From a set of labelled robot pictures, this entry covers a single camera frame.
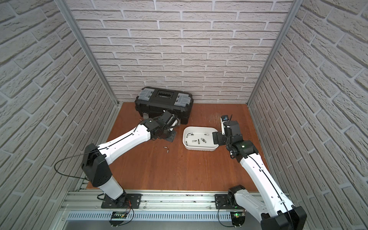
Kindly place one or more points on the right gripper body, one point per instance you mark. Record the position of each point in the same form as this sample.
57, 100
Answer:
222, 140

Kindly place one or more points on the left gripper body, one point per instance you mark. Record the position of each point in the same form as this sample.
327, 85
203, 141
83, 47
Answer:
171, 134

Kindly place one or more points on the white plastic storage box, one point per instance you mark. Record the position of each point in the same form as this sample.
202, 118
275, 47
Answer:
199, 138

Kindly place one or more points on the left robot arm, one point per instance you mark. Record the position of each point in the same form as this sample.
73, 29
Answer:
96, 159

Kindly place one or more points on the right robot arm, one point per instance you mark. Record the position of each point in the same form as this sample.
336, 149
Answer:
277, 211

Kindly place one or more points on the black plastic toolbox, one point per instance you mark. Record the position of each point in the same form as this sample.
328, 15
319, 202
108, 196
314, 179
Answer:
152, 102

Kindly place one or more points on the right controller board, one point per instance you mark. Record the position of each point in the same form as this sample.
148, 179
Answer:
238, 218

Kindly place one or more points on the controller board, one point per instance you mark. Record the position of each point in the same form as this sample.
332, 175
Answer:
118, 218
238, 218

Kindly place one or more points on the left controller board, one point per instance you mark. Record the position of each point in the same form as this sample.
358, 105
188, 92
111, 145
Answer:
118, 218

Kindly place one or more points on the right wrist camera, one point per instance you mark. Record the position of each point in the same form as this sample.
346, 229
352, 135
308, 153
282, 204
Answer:
224, 121

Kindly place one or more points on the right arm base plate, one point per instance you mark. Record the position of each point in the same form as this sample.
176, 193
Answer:
225, 201

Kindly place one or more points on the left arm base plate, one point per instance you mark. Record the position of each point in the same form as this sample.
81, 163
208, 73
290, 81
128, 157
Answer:
123, 202

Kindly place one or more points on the aluminium front rail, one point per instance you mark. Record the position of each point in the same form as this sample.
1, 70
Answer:
155, 205

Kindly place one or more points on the right aluminium corner post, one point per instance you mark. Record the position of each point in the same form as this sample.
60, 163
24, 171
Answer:
278, 42

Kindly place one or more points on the aluminium corner post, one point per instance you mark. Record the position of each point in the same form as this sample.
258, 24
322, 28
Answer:
67, 14
278, 42

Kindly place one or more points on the left aluminium corner post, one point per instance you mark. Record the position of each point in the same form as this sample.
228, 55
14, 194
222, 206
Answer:
67, 14

